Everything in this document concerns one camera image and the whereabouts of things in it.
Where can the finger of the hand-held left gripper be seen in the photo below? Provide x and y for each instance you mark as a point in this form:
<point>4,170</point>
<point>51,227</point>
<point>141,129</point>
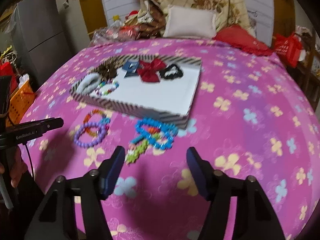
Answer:
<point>51,124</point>

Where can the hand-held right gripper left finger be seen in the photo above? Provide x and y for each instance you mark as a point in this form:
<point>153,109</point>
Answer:
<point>112,175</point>

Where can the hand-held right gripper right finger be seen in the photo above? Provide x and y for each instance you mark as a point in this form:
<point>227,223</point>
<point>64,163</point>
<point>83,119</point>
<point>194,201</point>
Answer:
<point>200,175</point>

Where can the white scrunchie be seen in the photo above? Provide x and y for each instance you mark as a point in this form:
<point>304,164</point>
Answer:
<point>86,83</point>

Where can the brown scrunchie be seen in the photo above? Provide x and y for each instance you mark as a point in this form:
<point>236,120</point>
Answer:
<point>108,71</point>

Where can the striped gift box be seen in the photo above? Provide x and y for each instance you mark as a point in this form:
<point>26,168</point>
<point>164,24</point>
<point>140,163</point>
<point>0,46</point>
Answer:
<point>162,92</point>

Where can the blue bow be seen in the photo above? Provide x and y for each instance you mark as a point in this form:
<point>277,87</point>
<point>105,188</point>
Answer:
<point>130,68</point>

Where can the black scrunchie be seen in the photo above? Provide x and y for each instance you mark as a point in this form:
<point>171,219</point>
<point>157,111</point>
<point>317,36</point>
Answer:
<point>166,74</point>

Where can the red bow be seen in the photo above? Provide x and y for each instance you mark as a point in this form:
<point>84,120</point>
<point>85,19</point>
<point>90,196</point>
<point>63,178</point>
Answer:
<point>150,71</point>

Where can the person's left hand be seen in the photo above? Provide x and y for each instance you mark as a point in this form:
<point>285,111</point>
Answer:
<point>18,170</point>

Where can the orange plastic basket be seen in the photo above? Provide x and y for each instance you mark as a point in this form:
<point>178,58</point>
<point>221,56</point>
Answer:
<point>20,102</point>

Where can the pink floral bedsheet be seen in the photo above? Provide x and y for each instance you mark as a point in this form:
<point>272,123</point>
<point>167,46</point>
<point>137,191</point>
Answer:
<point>237,142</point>

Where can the white plastic bag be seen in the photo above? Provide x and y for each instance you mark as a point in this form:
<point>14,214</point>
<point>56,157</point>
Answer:
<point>24,79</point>

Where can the grey refrigerator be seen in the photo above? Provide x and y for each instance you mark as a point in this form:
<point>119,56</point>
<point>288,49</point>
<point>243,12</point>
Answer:
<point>40,35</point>

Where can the clear plastic bag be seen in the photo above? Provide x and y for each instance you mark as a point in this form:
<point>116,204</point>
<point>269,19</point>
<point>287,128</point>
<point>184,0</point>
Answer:
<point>110,33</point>

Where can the yellow wooden door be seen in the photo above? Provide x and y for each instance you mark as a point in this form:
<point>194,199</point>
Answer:
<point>92,12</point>

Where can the red plush toy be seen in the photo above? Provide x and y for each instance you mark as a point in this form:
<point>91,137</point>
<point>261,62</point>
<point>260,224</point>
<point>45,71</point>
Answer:
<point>131,15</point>

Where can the red pillow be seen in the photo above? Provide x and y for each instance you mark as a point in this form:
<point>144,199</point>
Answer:
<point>240,40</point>

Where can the white pillow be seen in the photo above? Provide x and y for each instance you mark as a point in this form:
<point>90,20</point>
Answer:
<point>190,22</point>

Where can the red shopping bag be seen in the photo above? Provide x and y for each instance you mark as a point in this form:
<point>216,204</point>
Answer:
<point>287,48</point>

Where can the wooden rack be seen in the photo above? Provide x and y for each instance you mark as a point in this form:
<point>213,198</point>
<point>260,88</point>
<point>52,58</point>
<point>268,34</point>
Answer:
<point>310,62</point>

